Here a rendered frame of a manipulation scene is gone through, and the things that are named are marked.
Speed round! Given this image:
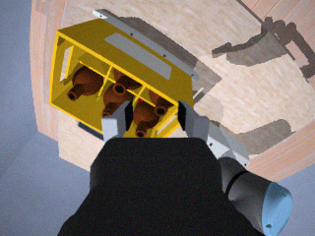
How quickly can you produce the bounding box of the yellow plastic crate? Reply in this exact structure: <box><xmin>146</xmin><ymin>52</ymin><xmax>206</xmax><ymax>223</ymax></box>
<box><xmin>49</xmin><ymin>18</ymin><xmax>194</xmax><ymax>138</ymax></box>

